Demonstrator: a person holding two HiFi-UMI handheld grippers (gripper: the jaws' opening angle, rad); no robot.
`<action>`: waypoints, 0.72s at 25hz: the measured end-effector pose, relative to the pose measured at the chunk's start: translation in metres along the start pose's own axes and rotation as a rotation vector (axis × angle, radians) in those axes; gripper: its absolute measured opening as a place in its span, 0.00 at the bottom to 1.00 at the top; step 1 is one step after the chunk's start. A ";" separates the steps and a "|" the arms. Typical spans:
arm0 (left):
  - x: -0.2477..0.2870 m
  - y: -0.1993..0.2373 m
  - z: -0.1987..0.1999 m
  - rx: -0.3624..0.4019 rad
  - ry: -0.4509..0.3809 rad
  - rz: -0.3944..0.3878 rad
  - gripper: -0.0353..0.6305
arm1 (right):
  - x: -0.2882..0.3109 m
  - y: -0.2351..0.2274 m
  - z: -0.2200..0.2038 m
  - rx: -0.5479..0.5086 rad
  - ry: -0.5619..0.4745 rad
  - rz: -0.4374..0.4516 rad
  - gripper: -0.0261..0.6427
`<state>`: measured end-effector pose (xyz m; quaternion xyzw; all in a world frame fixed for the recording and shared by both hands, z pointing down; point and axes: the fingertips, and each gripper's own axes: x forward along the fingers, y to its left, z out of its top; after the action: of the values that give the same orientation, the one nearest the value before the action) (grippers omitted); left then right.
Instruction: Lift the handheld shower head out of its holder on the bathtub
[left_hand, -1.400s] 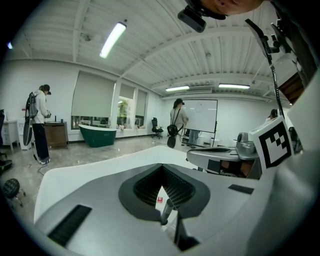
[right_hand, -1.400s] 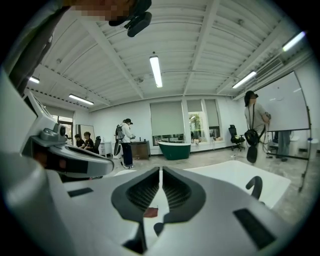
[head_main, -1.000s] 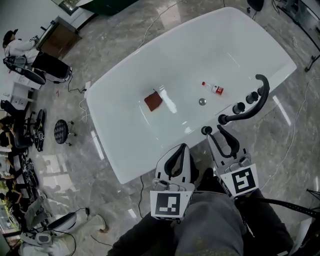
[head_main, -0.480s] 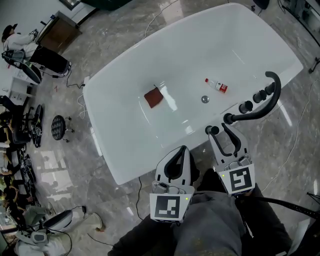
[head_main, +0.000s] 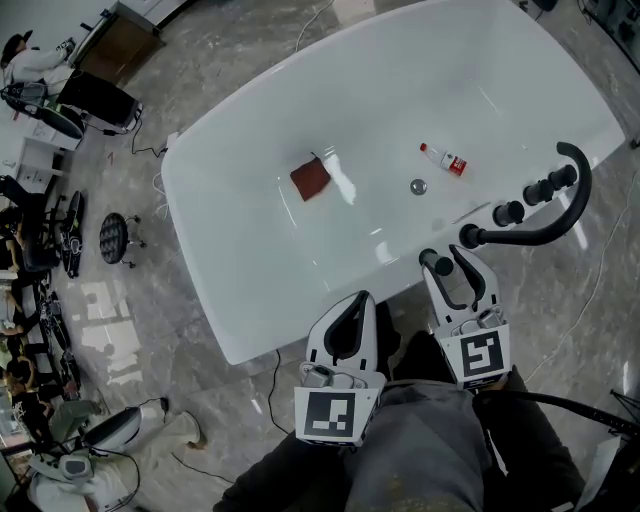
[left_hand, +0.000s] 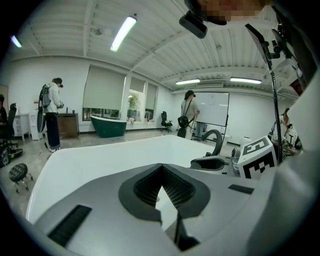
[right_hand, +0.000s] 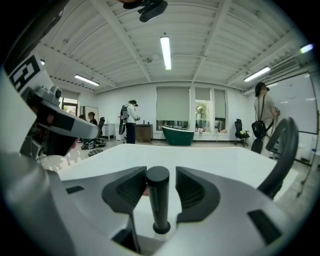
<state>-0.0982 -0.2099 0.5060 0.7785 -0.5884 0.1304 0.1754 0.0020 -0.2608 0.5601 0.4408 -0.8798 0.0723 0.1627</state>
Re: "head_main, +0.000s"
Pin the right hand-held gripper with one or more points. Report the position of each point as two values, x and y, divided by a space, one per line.
480 355

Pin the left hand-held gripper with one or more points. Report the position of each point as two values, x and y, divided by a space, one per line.
327 412

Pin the person's left forearm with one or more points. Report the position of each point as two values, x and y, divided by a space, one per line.
280 475

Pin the person's right forearm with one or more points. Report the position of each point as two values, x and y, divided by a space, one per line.
530 450

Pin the white bathtub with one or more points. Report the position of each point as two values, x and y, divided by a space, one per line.
350 100

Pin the person's left leg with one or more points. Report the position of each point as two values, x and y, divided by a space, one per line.
387 345

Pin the person's leg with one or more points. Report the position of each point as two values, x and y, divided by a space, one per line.
420 360
387 345

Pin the black curved faucet spout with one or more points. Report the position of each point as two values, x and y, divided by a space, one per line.
470 236

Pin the person's right leg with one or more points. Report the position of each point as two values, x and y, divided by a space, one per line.
420 360

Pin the black tub knob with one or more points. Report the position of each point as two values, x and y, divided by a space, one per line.
562 177
507 213
537 192

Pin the silver tub drain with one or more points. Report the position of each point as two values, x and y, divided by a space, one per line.
418 186

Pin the person's grey top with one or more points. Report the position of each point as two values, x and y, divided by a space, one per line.
420 450

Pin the clear red-label plastic bottle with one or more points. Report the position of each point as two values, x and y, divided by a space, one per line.
447 159

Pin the red cloth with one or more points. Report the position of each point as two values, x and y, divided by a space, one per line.
310 177

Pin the white paper tag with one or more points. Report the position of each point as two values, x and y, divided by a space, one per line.
602 475

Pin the black round stool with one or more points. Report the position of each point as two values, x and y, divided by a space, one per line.
112 237

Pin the white power strip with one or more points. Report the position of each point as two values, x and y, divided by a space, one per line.
173 141

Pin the black patterned harness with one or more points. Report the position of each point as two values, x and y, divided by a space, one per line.
60 325
72 235

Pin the black office chair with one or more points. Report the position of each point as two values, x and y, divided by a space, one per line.
35 240

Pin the black case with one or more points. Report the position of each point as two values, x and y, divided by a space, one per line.
100 100

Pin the white shelf unit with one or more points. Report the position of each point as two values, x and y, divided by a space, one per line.
40 165

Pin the black mesh chair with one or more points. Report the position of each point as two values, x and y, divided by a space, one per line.
65 122

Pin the dark brown cabinet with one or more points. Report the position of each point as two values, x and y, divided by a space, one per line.
122 47

